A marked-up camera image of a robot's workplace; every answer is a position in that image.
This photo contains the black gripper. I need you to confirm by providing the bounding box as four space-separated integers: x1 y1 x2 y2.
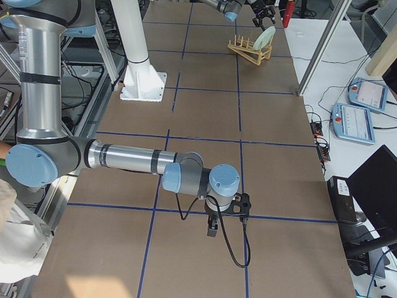
205 198 220 237
248 0 275 30

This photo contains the pale green plate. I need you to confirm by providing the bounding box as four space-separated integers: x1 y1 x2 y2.
252 26 275 50

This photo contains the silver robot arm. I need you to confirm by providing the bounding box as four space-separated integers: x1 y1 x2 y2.
6 1 251 237
198 0 276 31

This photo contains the red cylinder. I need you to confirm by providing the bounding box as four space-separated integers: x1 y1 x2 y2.
282 0 295 28

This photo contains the wooden dish rack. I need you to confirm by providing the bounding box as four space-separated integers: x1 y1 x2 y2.
227 35 273 66

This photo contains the orange black usb hub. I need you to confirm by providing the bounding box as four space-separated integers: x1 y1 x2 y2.
310 121 323 137

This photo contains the upper blue teach pendant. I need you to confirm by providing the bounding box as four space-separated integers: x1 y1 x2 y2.
348 77 388 113

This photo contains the blue teach pendant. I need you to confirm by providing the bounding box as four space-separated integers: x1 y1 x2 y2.
348 77 388 113
331 103 375 145

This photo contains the black computer box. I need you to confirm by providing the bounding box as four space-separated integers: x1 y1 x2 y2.
327 176 367 225

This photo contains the lower blue teach pendant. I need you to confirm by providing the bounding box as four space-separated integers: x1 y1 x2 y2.
331 103 375 145

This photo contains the black monitor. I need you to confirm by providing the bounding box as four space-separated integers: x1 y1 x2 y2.
347 145 396 232

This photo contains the person in beige shirt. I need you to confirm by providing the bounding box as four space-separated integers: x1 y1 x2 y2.
0 141 53 285

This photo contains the black camera cable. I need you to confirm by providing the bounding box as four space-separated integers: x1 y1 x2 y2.
175 191 251 268

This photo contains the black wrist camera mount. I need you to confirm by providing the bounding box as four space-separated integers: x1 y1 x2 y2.
225 193 252 219

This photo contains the aluminium frame post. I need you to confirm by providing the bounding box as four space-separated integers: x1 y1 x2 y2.
297 0 352 96

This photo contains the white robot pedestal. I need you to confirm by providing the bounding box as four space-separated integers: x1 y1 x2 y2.
111 0 167 102

